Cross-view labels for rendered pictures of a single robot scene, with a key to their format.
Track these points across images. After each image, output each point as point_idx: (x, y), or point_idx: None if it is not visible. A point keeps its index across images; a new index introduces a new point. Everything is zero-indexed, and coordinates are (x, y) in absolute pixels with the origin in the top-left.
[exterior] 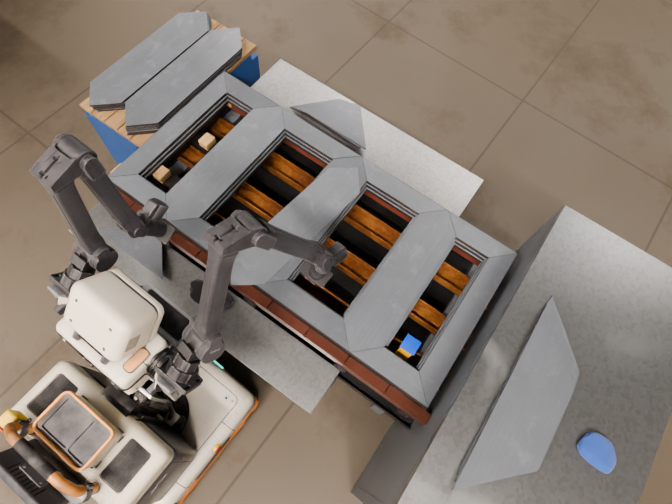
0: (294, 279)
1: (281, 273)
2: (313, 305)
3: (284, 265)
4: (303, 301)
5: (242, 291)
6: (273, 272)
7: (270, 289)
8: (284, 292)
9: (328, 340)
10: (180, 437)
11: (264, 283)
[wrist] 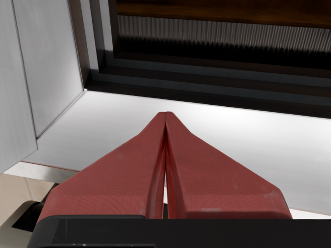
0: (114, 43)
1: (44, 79)
2: (267, 141)
3: (20, 36)
4: (212, 144)
5: (24, 162)
6: (18, 94)
7: (68, 155)
8: (117, 144)
9: (322, 33)
10: (166, 204)
11: (35, 146)
